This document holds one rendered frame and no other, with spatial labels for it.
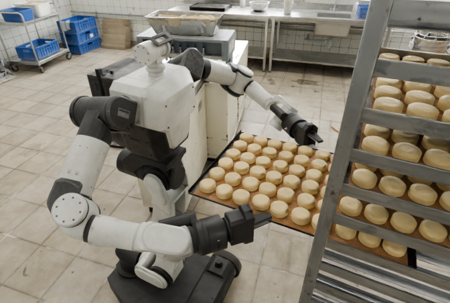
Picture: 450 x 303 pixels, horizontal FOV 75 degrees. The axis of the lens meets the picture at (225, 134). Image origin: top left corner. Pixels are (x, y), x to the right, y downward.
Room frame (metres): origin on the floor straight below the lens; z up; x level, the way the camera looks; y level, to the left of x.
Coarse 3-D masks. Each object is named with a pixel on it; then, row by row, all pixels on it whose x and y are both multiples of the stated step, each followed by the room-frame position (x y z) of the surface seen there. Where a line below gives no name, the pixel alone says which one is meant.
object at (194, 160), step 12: (204, 96) 2.21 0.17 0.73; (204, 108) 2.19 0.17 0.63; (192, 120) 1.86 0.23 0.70; (204, 120) 2.17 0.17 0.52; (192, 132) 1.84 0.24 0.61; (204, 132) 2.15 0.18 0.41; (192, 144) 1.82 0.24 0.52; (204, 144) 2.13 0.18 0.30; (192, 156) 1.80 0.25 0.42; (204, 156) 2.11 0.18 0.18; (192, 168) 1.77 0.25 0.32; (192, 180) 1.75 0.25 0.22; (144, 192) 1.61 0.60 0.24; (144, 204) 1.61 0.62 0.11
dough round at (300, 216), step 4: (296, 208) 0.57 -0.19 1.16; (300, 208) 0.57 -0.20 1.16; (304, 208) 0.57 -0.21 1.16; (292, 212) 0.56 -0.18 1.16; (296, 212) 0.56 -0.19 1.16; (300, 212) 0.56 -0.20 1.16; (304, 212) 0.56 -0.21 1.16; (308, 212) 0.56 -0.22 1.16; (292, 216) 0.55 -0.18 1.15; (296, 216) 0.54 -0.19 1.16; (300, 216) 0.54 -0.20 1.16; (304, 216) 0.54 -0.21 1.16; (308, 216) 0.54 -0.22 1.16; (292, 220) 0.54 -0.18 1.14; (296, 220) 0.53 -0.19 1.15; (300, 220) 0.53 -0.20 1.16; (304, 220) 0.53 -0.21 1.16; (308, 220) 0.53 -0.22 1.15; (300, 224) 0.53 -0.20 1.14; (304, 224) 0.53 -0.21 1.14
